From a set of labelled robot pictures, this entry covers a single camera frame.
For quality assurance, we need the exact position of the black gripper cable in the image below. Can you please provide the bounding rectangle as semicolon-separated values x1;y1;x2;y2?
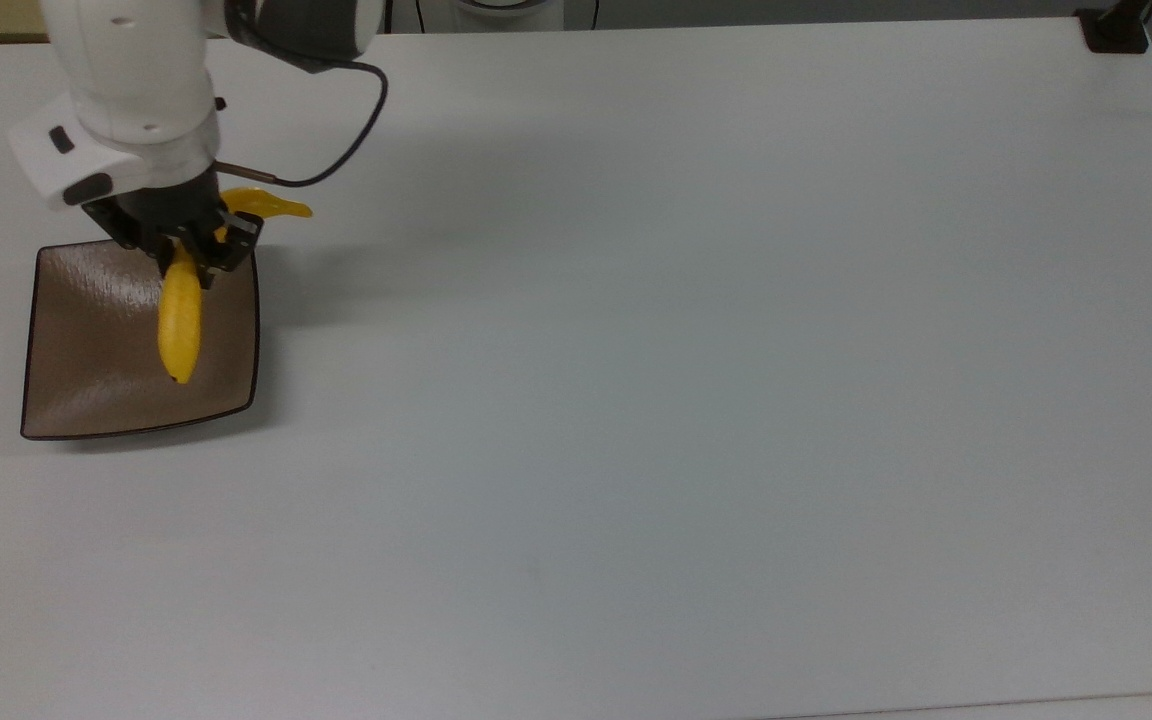
214;58;390;190

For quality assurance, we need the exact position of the black stand base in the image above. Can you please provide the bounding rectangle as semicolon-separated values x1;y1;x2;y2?
1076;0;1152;54

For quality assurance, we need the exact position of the yellow banana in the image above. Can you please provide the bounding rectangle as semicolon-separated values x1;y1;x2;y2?
157;187;314;386

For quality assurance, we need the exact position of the brown square ceramic plate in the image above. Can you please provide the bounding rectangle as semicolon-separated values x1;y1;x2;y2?
20;238;261;442

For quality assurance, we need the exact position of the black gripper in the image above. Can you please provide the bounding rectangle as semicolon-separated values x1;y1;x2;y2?
80;165;266;291

